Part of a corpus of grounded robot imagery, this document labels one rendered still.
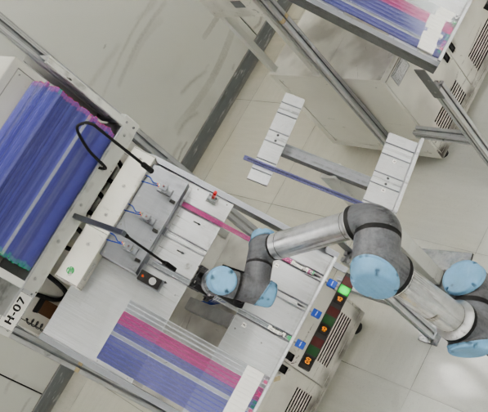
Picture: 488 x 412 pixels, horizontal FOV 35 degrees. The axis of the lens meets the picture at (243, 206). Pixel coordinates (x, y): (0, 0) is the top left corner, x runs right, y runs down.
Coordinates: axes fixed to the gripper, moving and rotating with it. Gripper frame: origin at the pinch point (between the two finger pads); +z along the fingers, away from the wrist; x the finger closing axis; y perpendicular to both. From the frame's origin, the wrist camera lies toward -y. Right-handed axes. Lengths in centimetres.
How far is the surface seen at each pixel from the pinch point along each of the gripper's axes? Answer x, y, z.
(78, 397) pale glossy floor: 61, 8, 193
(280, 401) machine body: 16, -52, 54
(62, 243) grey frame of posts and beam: 9.3, 45.7, 9.2
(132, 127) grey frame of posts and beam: -34, 46, 9
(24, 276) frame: 24, 50, 4
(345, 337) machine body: -19, -65, 63
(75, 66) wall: -82, 96, 153
